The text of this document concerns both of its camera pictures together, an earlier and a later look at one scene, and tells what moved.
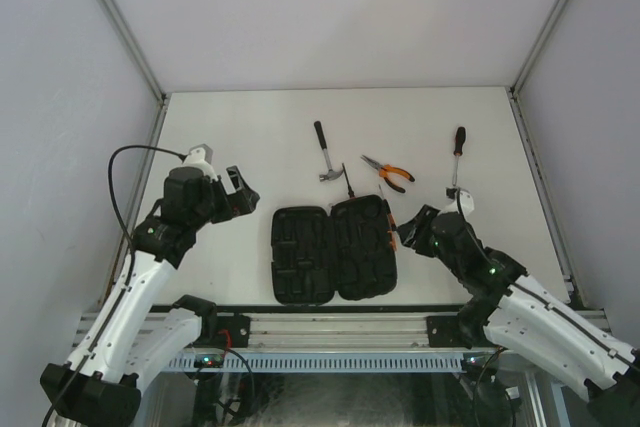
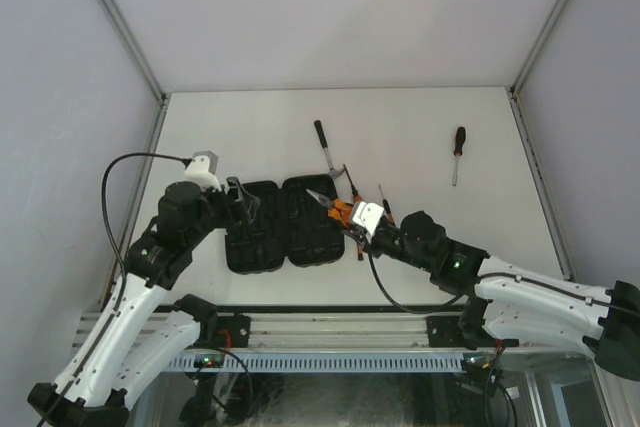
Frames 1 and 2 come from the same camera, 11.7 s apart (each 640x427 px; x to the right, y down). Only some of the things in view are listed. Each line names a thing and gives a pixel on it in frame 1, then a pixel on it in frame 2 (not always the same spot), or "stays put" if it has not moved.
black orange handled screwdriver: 460,134 stays put
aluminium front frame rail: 338,331 stays put
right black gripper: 408,232 → 351,231
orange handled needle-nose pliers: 385,169 → 337,208
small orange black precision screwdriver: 391,228 stays put
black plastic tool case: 319,254 → 272,223
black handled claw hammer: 333,173 stays put
